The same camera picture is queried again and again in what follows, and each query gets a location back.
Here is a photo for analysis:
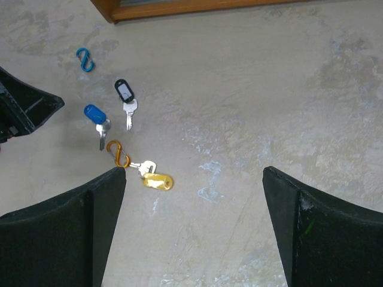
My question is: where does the orange S carabiner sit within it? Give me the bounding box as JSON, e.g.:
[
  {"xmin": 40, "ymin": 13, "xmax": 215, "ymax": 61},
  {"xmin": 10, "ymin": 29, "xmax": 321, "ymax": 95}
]
[{"xmin": 107, "ymin": 140, "xmax": 130, "ymax": 168}]

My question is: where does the black tag key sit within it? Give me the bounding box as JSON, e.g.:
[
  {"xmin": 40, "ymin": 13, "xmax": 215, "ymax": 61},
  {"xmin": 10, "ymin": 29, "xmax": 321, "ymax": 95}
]
[{"xmin": 114, "ymin": 79, "xmax": 138, "ymax": 131}]

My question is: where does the wooden shelf rack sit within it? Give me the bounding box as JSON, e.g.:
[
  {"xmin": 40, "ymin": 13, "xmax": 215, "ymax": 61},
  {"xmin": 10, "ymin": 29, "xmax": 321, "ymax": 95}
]
[{"xmin": 91, "ymin": 0, "xmax": 290, "ymax": 23}]

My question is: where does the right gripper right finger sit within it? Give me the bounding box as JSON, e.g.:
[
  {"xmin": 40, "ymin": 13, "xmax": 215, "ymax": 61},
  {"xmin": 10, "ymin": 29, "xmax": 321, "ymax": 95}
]
[{"xmin": 263, "ymin": 166, "xmax": 382, "ymax": 286}]

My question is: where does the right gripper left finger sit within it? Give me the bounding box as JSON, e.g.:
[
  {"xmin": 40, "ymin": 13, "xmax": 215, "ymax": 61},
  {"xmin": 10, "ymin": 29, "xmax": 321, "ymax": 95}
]
[{"xmin": 1, "ymin": 167, "xmax": 126, "ymax": 286}]

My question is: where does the blue tag key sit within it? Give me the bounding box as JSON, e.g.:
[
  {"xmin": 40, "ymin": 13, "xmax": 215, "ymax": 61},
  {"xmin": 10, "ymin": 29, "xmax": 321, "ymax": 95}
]
[{"xmin": 84, "ymin": 104, "xmax": 111, "ymax": 151}]

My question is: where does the yellow tag key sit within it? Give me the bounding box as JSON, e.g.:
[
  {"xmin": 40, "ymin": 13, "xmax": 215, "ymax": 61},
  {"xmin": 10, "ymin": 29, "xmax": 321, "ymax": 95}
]
[{"xmin": 129, "ymin": 160, "xmax": 174, "ymax": 191}]

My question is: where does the blue S carabiner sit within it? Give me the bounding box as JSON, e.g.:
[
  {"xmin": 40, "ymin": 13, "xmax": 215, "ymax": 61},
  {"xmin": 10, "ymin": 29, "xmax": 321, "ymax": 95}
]
[{"xmin": 75, "ymin": 47, "xmax": 95, "ymax": 72}]

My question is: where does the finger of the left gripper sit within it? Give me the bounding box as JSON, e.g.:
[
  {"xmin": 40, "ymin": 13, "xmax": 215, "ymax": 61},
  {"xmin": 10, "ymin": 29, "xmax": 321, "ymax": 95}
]
[{"xmin": 1, "ymin": 69, "xmax": 65, "ymax": 143}]

